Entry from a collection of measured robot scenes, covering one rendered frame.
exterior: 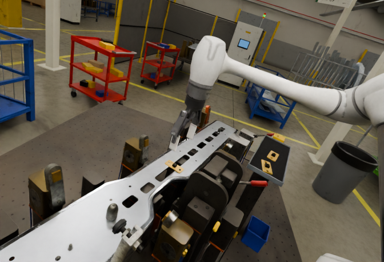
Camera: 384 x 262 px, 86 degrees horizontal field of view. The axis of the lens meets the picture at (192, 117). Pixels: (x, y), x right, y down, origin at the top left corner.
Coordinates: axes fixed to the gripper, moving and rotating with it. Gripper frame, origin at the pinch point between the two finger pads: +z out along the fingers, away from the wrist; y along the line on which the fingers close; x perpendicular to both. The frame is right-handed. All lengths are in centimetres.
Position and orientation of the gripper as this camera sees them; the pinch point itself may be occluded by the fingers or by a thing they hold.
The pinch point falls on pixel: (182, 141)
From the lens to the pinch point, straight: 85.8
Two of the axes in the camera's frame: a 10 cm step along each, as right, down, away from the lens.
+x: -8.3, -4.3, 3.5
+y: 4.8, -2.4, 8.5
